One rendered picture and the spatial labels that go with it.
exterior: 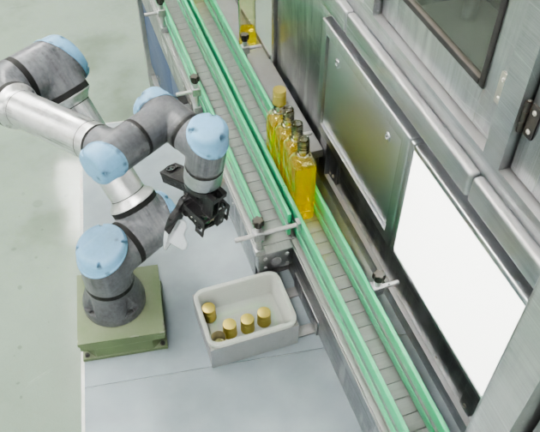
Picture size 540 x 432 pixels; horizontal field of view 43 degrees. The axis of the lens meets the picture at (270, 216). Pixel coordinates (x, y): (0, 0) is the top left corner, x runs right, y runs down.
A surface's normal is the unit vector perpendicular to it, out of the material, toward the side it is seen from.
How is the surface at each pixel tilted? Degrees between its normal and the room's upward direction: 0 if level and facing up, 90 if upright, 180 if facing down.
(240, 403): 0
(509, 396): 90
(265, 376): 0
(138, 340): 90
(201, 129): 11
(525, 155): 90
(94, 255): 8
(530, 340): 90
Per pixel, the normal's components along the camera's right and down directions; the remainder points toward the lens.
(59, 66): 0.62, -0.01
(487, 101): -0.95, 0.24
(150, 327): 0.02, -0.65
